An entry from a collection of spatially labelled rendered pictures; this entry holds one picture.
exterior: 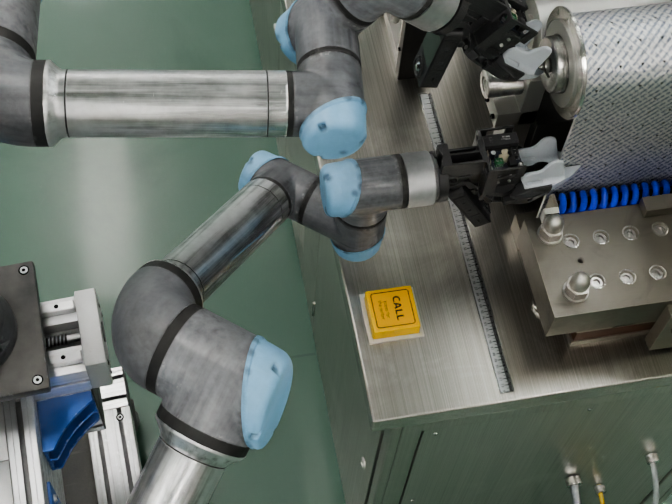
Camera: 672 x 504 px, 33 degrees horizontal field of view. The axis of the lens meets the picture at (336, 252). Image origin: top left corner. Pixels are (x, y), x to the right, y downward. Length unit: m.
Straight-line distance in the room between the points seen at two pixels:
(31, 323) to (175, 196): 1.12
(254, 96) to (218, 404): 0.34
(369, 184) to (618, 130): 0.35
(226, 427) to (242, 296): 1.43
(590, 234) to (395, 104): 0.43
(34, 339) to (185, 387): 0.53
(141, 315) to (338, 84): 0.35
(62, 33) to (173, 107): 1.96
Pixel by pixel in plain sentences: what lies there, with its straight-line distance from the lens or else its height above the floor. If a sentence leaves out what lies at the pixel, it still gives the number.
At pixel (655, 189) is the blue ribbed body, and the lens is 1.72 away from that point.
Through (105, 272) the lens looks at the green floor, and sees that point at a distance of 2.77.
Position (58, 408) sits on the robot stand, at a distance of 1.89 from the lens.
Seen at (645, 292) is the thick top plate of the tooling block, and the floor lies 1.03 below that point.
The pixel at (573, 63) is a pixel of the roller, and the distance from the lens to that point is 1.49.
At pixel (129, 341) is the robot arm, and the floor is 1.22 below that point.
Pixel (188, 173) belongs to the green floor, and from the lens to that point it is 2.90.
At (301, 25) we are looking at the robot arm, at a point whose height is 1.39.
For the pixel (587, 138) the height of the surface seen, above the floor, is 1.16.
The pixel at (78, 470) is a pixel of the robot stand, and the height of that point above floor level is 0.21.
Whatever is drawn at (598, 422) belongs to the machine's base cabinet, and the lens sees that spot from 1.87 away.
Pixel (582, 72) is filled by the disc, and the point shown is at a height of 1.30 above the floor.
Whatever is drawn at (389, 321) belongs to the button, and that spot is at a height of 0.92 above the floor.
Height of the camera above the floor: 2.41
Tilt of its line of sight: 60 degrees down
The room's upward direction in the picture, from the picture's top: 6 degrees clockwise
